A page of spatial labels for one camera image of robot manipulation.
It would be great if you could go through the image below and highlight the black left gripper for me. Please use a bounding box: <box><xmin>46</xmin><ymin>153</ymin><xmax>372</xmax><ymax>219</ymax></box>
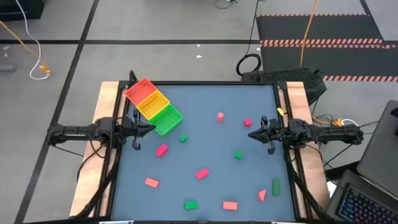
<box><xmin>121</xmin><ymin>108</ymin><xmax>156</xmax><ymax>151</ymax></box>

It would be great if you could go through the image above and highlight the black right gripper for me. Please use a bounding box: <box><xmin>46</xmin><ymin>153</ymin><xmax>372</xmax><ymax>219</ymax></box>
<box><xmin>248</xmin><ymin>116</ymin><xmax>292</xmax><ymax>156</ymax></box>

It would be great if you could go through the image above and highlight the red rectangular block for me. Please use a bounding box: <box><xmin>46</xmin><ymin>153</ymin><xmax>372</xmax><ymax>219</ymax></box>
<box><xmin>195</xmin><ymin>168</ymin><xmax>210</xmax><ymax>180</ymax></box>
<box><xmin>155</xmin><ymin>144</ymin><xmax>169</xmax><ymax>157</ymax></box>

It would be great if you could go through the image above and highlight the orange rectangular block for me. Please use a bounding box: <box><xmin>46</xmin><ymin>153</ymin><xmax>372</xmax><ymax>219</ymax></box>
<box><xmin>222</xmin><ymin>200</ymin><xmax>239</xmax><ymax>212</ymax></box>
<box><xmin>144</xmin><ymin>177</ymin><xmax>160</xmax><ymax>189</ymax></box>

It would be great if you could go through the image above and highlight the green plastic basket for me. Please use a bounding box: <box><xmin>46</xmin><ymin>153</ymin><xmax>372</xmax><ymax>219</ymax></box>
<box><xmin>148</xmin><ymin>103</ymin><xmax>185</xmax><ymax>137</ymax></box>

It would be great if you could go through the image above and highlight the yellow plastic basket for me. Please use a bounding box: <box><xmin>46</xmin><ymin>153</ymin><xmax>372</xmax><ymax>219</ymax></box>
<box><xmin>136</xmin><ymin>90</ymin><xmax>171</xmax><ymax>121</ymax></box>

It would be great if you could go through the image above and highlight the wooden table side board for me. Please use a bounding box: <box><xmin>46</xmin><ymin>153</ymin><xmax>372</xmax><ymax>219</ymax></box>
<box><xmin>278</xmin><ymin>81</ymin><xmax>331</xmax><ymax>218</ymax></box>
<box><xmin>68</xmin><ymin>81</ymin><xmax>127</xmax><ymax>218</ymax></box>

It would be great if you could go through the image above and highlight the black keyboard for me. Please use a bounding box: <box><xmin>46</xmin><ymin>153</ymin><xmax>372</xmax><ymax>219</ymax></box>
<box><xmin>241</xmin><ymin>67</ymin><xmax>328</xmax><ymax>105</ymax></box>

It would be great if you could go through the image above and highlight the laptop with backlit keyboard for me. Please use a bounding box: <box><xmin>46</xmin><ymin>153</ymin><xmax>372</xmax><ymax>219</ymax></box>
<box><xmin>325</xmin><ymin>99</ymin><xmax>398</xmax><ymax>224</ymax></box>

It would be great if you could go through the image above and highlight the black hazard-striped floor mat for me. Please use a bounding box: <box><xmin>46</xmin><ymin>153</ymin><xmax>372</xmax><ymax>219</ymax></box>
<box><xmin>255</xmin><ymin>12</ymin><xmax>398</xmax><ymax>83</ymax></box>

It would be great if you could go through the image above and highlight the black box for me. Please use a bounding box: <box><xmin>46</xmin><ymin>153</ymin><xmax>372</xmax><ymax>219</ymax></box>
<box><xmin>0</xmin><ymin>0</ymin><xmax>45</xmax><ymax>20</ymax></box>

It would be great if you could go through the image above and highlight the black table frame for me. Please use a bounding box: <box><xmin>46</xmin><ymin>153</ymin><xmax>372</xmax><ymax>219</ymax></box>
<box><xmin>74</xmin><ymin>70</ymin><xmax>336</xmax><ymax>224</ymax></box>

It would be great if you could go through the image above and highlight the black hanging cable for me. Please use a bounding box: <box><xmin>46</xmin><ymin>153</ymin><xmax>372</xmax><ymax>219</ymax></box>
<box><xmin>235</xmin><ymin>0</ymin><xmax>262</xmax><ymax>77</ymax></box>

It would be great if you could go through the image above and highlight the yellow hanging cable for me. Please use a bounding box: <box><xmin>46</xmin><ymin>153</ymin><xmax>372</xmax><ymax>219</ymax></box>
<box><xmin>299</xmin><ymin>0</ymin><xmax>320</xmax><ymax>68</ymax></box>

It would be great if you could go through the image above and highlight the yellow cable with connector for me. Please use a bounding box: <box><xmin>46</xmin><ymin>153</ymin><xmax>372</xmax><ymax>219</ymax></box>
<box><xmin>0</xmin><ymin>20</ymin><xmax>51</xmax><ymax>75</ymax></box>

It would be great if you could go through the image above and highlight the white floor cable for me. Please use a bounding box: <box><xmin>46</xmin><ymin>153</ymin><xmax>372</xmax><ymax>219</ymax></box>
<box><xmin>14</xmin><ymin>0</ymin><xmax>50</xmax><ymax>81</ymax></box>

